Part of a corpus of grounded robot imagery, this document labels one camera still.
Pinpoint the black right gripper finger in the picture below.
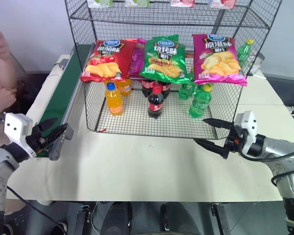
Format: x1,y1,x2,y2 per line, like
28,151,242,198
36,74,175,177
193,138,226,158
202,118,232,129

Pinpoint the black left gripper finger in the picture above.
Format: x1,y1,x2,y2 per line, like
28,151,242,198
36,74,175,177
38,118,58,132
47,123,69,145

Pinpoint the clear plastic bag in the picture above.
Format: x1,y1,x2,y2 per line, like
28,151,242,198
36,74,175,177
249,52,267,77

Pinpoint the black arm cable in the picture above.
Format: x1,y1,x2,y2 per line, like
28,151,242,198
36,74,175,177
5,185,67,235
238,144,294,187

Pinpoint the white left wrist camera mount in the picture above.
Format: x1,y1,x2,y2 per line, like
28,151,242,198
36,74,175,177
3,112,38,159

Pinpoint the red chip bag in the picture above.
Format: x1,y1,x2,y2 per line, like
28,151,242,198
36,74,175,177
80,39,138,83

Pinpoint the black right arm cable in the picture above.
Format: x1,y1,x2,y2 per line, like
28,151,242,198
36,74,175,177
238,144,294,187

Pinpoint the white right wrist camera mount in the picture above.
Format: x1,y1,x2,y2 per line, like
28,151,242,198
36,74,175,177
232,111,258,155

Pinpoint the green chip bag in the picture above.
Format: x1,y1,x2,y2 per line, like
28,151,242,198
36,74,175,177
139,34,193,84

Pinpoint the green conveyor belt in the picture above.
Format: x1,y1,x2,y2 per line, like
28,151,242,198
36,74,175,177
26,43,97,162

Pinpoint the red white snack pack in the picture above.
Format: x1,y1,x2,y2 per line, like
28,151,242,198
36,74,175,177
209,0,237,9
170,0,196,8

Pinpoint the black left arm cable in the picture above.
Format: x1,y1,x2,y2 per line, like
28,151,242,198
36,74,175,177
5,185,67,235

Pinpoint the magenta chip bag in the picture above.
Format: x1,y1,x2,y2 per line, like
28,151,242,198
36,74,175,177
192,33,248,86

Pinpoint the black table leg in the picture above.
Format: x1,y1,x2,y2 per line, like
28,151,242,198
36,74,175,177
74,202,92,235
209,202,230,235

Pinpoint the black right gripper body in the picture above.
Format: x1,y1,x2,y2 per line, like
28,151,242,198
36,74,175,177
222,123,246,160

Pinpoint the orange soda bottle blue cap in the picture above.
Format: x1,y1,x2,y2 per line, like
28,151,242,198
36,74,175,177
105,82,124,116

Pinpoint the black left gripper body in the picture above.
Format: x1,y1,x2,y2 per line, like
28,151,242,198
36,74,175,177
25,124,55,155

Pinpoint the green white snack pack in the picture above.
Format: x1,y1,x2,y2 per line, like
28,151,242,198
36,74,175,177
86,0,114,8
124,0,151,8

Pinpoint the green soda bottle yellow cap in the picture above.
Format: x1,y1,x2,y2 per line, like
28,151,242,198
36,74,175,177
188,83,214,119

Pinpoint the person's clenched hand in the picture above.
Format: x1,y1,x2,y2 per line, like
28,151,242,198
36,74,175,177
0,86,17,116

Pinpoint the black wire rack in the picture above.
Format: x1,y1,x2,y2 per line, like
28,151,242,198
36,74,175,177
64,0,283,141

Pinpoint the small purple snack bag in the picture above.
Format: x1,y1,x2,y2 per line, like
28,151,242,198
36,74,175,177
128,38,147,79

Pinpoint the cola bottle red cap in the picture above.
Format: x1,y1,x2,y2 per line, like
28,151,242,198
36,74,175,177
147,85,166,119

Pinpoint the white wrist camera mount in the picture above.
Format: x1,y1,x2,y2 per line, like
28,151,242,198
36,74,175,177
232,111,258,155
3,112,38,159

